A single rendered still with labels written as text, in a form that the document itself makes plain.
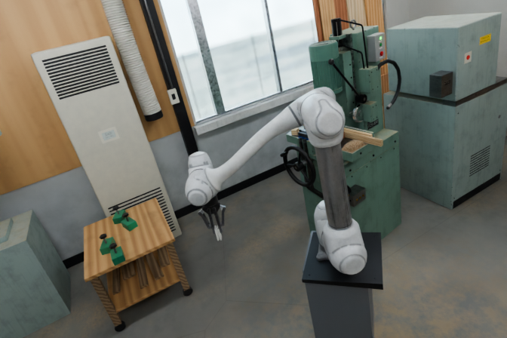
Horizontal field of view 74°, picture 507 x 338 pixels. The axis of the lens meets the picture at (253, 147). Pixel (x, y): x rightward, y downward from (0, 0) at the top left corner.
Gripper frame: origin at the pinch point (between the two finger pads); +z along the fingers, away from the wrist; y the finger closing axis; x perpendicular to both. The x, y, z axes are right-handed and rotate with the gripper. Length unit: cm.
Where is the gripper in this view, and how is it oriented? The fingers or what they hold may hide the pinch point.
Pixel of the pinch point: (218, 232)
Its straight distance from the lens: 165.4
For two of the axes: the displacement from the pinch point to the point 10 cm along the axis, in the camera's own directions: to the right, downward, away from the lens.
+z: 1.8, 9.2, 3.5
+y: -9.8, 1.9, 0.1
